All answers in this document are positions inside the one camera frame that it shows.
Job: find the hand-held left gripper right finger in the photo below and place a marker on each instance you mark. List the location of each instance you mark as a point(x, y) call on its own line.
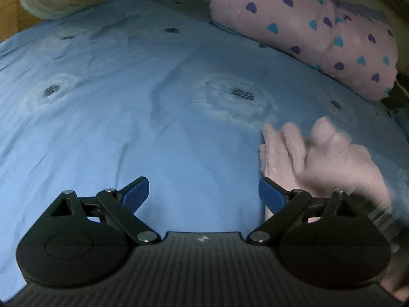
point(271, 195)

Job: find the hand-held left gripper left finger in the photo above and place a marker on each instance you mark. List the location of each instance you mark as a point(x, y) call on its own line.
point(137, 192)

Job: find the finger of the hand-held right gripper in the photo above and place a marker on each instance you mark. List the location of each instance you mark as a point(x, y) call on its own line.
point(378, 216)

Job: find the pink knitted sweater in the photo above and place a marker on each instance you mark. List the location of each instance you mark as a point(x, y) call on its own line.
point(335, 163)

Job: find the person's right forearm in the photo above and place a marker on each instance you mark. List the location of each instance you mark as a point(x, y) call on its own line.
point(397, 275)

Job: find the blue bed sheet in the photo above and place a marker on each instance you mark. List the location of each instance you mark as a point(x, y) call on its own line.
point(127, 102)

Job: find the pink heart-patterned pillow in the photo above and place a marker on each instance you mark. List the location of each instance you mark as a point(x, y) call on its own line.
point(287, 19)

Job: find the wooden bed frame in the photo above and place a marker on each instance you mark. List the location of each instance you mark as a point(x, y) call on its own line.
point(12, 12)

